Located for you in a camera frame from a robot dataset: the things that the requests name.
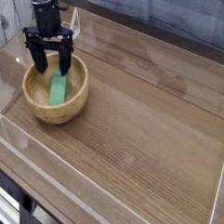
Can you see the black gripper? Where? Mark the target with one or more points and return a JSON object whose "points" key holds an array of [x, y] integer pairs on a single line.
{"points": [[47, 33]]}

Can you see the green rectangular block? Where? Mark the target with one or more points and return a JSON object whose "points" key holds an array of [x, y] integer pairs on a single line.
{"points": [[57, 92]]}

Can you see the wooden bowl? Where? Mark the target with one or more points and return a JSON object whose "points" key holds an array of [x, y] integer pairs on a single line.
{"points": [[36, 86]]}

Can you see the clear acrylic corner bracket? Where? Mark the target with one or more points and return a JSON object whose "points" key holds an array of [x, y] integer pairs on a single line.
{"points": [[74, 24]]}

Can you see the clear acrylic tray wall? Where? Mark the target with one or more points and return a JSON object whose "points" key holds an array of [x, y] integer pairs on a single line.
{"points": [[147, 148]]}

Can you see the black metal clamp bracket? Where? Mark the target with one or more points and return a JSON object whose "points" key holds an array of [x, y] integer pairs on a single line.
{"points": [[31, 222]]}

